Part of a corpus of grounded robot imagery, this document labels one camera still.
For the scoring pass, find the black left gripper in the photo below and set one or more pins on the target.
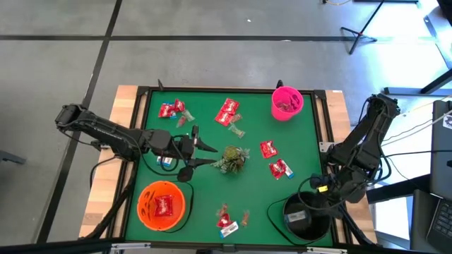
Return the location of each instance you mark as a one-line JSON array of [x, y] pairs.
[[182, 148]]

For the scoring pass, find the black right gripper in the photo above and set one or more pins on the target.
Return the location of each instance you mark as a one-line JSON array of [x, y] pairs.
[[330, 183]]

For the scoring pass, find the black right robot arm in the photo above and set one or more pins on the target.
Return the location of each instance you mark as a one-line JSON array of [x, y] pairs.
[[370, 134]]

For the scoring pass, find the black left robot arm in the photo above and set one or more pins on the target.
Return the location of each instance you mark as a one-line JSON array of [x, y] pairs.
[[106, 132]]

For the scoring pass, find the potted succulent plant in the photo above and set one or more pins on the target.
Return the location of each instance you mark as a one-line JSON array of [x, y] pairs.
[[233, 158]]

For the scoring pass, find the black plastic bucket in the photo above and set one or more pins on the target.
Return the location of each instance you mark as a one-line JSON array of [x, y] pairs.
[[307, 229]]

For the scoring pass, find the green table mat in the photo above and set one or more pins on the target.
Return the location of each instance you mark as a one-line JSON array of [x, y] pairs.
[[254, 197]]

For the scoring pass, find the pink plastic bucket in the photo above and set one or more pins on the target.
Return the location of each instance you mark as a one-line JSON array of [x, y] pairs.
[[279, 114]]

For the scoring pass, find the black laptop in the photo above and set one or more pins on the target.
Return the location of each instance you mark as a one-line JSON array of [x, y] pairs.
[[420, 218]]

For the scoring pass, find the black desk leg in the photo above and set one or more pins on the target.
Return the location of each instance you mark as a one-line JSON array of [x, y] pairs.
[[406, 91]]

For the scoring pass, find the black tripod stand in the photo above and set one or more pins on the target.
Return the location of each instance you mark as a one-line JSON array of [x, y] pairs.
[[358, 35]]

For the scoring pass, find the grey floor stand foot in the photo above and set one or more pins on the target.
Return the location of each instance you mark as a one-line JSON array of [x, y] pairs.
[[10, 157]]

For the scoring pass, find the white metal mount plate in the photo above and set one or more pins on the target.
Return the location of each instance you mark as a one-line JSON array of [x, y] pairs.
[[323, 146]]

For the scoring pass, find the black table frame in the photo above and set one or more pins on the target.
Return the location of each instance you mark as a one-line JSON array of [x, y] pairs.
[[212, 89]]

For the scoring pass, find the black frame crossbeam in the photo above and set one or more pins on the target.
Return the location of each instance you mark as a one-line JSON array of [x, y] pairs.
[[53, 246]]

